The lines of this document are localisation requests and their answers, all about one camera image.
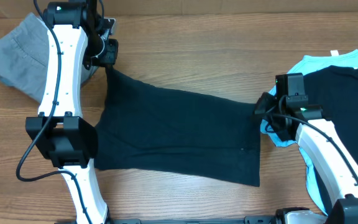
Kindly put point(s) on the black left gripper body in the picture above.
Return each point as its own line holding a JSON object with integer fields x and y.
{"x": 101, "y": 53}

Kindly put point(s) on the folded grey trousers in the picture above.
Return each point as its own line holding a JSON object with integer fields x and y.
{"x": 24, "y": 55}

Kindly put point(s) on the black t-shirt in pile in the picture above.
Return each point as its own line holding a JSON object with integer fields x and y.
{"x": 343, "y": 99}

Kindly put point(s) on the light blue t-shirt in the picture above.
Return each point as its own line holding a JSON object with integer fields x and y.
{"x": 309, "y": 62}

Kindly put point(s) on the black t-shirt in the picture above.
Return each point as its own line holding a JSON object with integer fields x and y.
{"x": 151, "y": 128}
{"x": 343, "y": 99}

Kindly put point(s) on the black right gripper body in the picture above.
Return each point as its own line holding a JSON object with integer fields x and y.
{"x": 265, "y": 105}

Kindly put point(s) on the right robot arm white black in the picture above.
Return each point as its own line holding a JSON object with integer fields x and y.
{"x": 291, "y": 117}

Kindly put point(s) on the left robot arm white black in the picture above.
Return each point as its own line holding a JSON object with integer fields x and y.
{"x": 78, "y": 38}

